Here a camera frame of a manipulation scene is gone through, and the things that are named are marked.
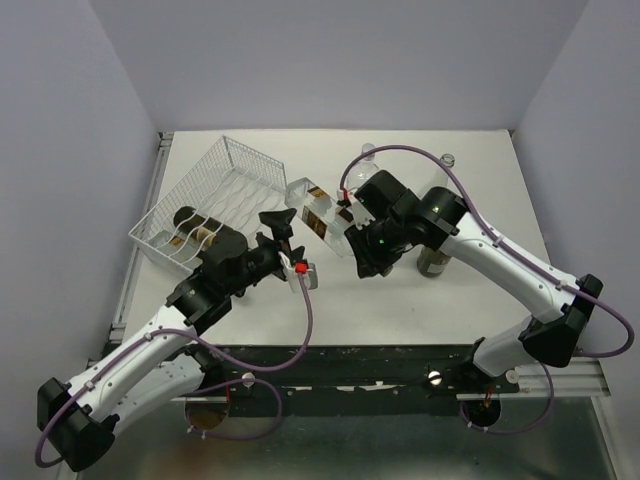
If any white wire wine rack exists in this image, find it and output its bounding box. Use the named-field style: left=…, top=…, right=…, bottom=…
left=129, top=136, right=287, bottom=276

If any round clear bottle silver cap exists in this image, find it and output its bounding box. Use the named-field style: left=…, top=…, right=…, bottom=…
left=345, top=143, right=379, bottom=192

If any tall clear wine bottle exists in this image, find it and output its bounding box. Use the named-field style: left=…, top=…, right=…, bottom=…
left=440, top=153, right=456, bottom=170

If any square clear bottle black cap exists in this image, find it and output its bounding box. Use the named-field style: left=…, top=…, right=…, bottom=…
left=284, top=177, right=354, bottom=258

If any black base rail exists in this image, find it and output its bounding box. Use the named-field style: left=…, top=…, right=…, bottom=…
left=209, top=344, right=519, bottom=418

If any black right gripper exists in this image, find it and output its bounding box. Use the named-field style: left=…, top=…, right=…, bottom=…
left=343, top=215, right=408, bottom=278

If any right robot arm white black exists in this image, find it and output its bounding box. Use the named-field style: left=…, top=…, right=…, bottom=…
left=345, top=171, right=603, bottom=392

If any aluminium rail right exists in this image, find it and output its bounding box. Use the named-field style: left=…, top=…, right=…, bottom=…
left=502, top=358, right=610, bottom=398

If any dark green wine bottle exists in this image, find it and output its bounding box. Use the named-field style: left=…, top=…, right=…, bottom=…
left=173, top=206, right=232, bottom=250

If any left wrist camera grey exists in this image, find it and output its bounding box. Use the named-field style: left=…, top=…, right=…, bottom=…
left=293, top=260, right=319, bottom=290

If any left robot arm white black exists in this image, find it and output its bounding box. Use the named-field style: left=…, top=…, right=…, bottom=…
left=34, top=208, right=311, bottom=473

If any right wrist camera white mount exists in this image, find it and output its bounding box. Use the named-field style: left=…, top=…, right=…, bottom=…
left=337, top=188, right=375, bottom=230

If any olive wine bottle right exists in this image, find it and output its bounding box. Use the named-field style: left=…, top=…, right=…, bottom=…
left=416, top=247, right=451, bottom=278

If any square clear bottle front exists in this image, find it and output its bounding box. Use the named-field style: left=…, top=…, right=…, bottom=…
left=149, top=230, right=190, bottom=259

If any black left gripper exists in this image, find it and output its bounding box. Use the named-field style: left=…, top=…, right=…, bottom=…
left=226, top=209, right=306, bottom=297

